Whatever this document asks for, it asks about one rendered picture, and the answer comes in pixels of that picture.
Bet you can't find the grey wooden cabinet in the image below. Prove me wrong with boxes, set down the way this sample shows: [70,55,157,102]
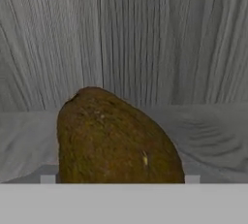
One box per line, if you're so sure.
[0,0,248,184]

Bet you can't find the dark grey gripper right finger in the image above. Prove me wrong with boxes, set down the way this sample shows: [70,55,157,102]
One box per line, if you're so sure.
[180,160,240,184]

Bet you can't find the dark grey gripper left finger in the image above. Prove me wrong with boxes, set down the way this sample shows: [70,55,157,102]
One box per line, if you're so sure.
[7,164,60,184]

